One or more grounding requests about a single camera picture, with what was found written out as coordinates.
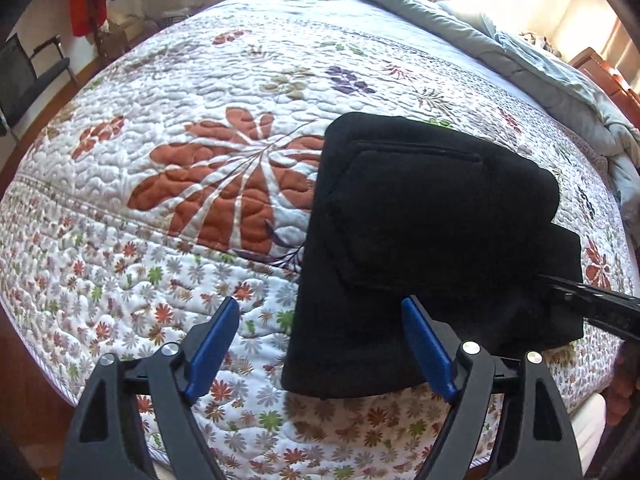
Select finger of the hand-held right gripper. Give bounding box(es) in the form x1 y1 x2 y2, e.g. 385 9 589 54
537 272 640 345

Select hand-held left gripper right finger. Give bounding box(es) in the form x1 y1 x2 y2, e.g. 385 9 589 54
401 296 585 480

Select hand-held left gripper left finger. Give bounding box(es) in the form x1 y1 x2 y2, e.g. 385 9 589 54
59 296 241 480

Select black pants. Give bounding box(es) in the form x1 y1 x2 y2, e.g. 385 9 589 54
281 111 586 401

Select person's right hand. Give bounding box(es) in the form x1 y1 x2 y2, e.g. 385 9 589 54
606 345 638 426

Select floral quilted bedspread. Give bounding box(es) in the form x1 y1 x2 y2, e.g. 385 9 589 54
0 0 640 480

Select person's right leg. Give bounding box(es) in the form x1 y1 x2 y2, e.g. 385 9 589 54
570 394 608 480

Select red wooden headboard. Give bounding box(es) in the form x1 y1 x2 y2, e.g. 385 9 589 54
570 47 640 111

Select light blue comforter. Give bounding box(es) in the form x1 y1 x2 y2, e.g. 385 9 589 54
290 0 640 221

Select small patterned cloth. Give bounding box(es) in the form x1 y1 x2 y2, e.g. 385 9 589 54
519 30 562 55

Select black office chair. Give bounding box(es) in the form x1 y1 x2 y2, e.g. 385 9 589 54
0 32 78 136

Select wooden coat rack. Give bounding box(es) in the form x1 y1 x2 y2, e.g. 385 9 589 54
82 0 110 58

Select red bag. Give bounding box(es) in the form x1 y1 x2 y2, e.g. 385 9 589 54
69 0 108 38

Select dark wire basket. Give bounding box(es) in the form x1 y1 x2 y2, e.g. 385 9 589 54
159 9 194 27

